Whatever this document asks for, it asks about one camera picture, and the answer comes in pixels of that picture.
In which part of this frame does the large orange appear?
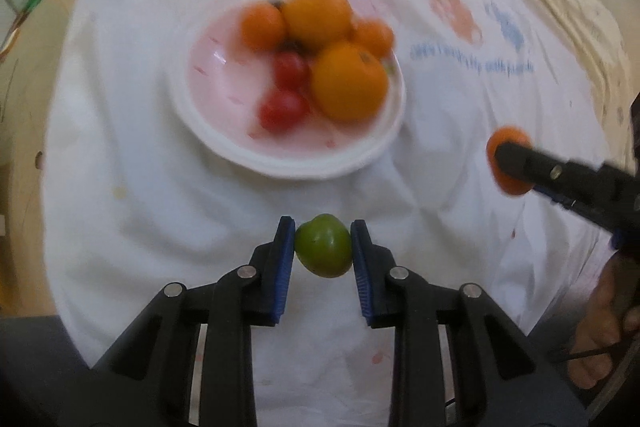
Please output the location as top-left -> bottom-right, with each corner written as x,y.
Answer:
281,0 -> 354,51
309,41 -> 388,124

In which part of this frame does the green tomato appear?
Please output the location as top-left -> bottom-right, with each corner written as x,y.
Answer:
294,213 -> 352,279

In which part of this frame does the white cartoon bed sheet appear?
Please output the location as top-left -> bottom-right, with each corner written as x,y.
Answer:
41,0 -> 626,427

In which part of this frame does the cream patterned duvet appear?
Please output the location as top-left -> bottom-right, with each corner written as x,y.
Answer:
536,0 -> 634,161

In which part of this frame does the pink strawberry ceramic plate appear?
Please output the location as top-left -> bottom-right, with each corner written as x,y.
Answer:
168,0 -> 406,180

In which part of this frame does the red cherry tomato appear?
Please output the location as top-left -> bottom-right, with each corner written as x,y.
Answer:
272,52 -> 310,91
257,90 -> 309,133

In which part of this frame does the person right hand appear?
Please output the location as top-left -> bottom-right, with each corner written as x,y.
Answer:
567,256 -> 639,389

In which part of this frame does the small mandarin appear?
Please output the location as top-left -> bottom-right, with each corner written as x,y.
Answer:
486,126 -> 533,196
240,2 -> 288,52
352,18 -> 395,58

